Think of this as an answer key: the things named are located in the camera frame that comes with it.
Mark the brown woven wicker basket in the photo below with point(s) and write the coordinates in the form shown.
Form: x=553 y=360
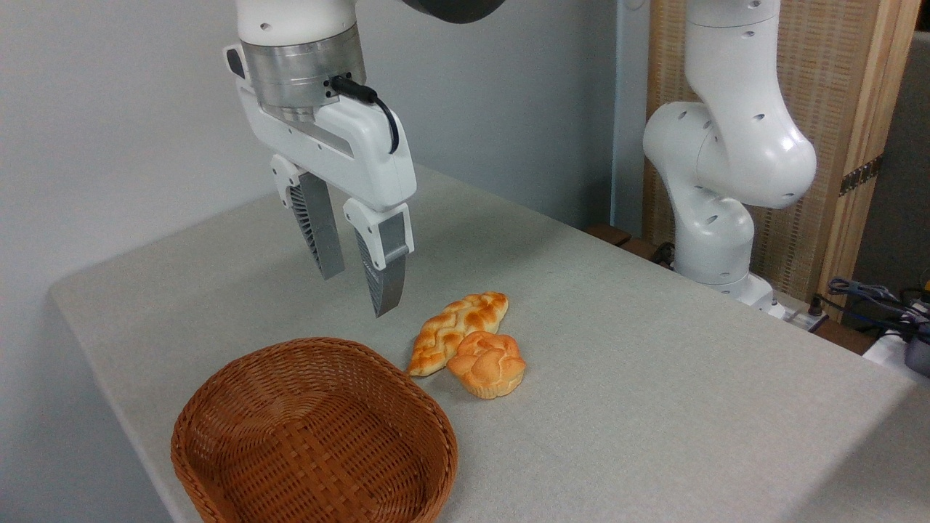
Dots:
x=312 y=436

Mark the metal screen hinge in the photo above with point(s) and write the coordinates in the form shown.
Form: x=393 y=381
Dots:
x=861 y=176

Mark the round muffin bread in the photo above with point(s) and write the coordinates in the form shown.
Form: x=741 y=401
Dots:
x=488 y=367

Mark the grey tablecloth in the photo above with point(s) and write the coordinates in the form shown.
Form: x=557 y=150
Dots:
x=654 y=378

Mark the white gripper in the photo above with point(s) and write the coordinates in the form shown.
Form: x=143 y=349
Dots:
x=363 y=156

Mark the long braided bread loaf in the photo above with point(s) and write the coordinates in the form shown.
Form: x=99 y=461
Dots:
x=458 y=323

